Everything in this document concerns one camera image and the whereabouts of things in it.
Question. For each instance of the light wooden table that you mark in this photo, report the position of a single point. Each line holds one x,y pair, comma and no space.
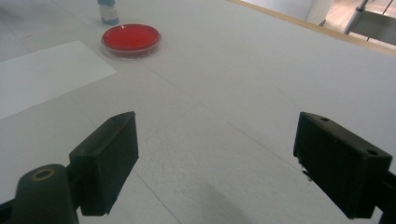
311,27

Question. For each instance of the white metal desk frame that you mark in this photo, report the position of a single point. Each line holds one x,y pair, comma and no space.
376,26

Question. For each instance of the small blue white bottle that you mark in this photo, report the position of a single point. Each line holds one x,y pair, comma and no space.
108,14

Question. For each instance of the red petri dish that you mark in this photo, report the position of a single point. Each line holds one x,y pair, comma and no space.
130,39

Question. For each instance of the white paper sheet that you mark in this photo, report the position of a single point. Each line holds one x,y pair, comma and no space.
46,77

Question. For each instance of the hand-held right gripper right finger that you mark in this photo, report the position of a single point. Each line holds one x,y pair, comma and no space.
339,168

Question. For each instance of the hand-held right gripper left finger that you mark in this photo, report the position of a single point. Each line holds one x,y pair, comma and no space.
106,161

